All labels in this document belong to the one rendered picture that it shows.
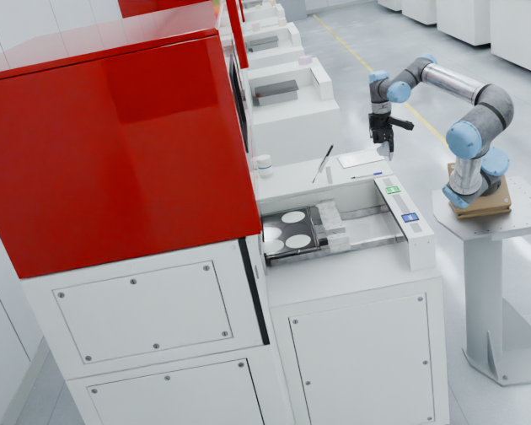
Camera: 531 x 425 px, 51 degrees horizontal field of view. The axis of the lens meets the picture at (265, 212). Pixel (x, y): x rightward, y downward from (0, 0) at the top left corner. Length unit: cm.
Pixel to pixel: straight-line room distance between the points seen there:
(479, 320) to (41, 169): 197
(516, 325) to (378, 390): 87
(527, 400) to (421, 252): 99
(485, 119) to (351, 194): 87
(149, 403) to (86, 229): 68
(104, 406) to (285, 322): 68
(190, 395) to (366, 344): 67
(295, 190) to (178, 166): 102
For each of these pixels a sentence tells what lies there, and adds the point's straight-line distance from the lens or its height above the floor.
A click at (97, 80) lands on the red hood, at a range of 150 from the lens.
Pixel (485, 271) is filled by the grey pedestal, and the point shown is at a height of 54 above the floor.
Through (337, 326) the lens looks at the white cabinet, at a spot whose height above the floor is 68.
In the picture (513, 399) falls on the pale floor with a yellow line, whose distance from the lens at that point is 278.
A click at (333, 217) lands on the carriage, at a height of 88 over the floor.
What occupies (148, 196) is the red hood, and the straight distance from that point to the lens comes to 158.
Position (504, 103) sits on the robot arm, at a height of 141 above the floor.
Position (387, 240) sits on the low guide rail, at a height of 84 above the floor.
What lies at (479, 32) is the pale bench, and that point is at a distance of 865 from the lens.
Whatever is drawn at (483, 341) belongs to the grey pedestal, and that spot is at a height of 15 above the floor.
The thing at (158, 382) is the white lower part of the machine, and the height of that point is 75.
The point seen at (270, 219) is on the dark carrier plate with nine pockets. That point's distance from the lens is 241.
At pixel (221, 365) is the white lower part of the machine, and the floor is 77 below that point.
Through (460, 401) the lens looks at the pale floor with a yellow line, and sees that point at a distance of 275.
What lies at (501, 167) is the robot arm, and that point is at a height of 108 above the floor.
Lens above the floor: 199
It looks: 26 degrees down
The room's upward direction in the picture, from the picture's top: 12 degrees counter-clockwise
